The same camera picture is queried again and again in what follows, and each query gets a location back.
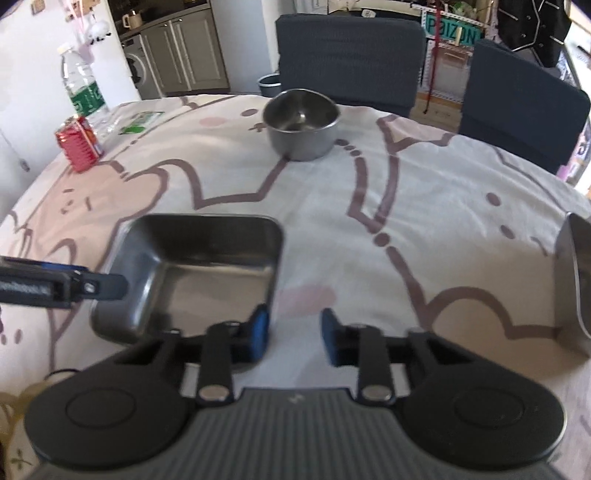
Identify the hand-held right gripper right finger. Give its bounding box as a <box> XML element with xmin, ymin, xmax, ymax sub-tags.
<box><xmin>321</xmin><ymin>308</ymin><xmax>459</xmax><ymax>406</ymax></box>

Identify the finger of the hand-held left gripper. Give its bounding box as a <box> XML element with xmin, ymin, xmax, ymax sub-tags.
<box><xmin>69</xmin><ymin>270</ymin><xmax>129</xmax><ymax>302</ymax></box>

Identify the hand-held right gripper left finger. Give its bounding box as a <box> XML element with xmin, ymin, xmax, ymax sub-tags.
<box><xmin>124</xmin><ymin>303</ymin><xmax>271</xmax><ymax>407</ymax></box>

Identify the rectangular steel tray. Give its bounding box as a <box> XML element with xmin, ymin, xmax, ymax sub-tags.
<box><xmin>90</xmin><ymin>213</ymin><xmax>284</xmax><ymax>372</ymax></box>
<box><xmin>553</xmin><ymin>212</ymin><xmax>591</xmax><ymax>358</ymax></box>

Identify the round steel bowl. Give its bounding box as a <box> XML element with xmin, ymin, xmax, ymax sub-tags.
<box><xmin>262</xmin><ymin>89</ymin><xmax>341</xmax><ymax>161</ymax></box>

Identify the printed bear tablecloth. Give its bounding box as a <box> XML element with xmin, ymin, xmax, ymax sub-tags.
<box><xmin>0</xmin><ymin>93</ymin><xmax>591</xmax><ymax>480</ymax></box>

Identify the red drink can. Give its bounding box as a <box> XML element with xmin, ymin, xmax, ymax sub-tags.
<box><xmin>55</xmin><ymin>115</ymin><xmax>105</xmax><ymax>174</ymax></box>

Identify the green packet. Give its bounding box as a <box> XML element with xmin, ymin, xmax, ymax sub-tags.
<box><xmin>119</xmin><ymin>111</ymin><xmax>165</xmax><ymax>136</ymax></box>

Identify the clear water bottle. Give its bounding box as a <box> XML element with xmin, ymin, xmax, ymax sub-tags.
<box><xmin>60</xmin><ymin>43</ymin><xmax>112</xmax><ymax>136</ymax></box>

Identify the washing machine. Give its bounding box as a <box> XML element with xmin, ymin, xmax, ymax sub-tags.
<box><xmin>121</xmin><ymin>34</ymin><xmax>149</xmax><ymax>100</ymax></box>

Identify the grey trash bin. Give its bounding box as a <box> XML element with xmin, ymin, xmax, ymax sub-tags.
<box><xmin>257</xmin><ymin>73</ymin><xmax>283</xmax><ymax>98</ymax></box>

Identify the grey kitchen cabinet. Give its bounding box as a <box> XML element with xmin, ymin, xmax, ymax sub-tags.
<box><xmin>137</xmin><ymin>4</ymin><xmax>230</xmax><ymax>100</ymax></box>

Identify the dark grey chair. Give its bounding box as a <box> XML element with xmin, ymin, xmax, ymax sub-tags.
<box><xmin>459</xmin><ymin>39</ymin><xmax>591</xmax><ymax>175</ymax></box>
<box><xmin>275</xmin><ymin>13</ymin><xmax>426</xmax><ymax>119</ymax></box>

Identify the teal sign plate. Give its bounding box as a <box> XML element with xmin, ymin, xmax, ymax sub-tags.
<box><xmin>424</xmin><ymin>12</ymin><xmax>477</xmax><ymax>47</ymax></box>

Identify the black garment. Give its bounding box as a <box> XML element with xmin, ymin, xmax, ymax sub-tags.
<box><xmin>495</xmin><ymin>0</ymin><xmax>574</xmax><ymax>69</ymax></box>

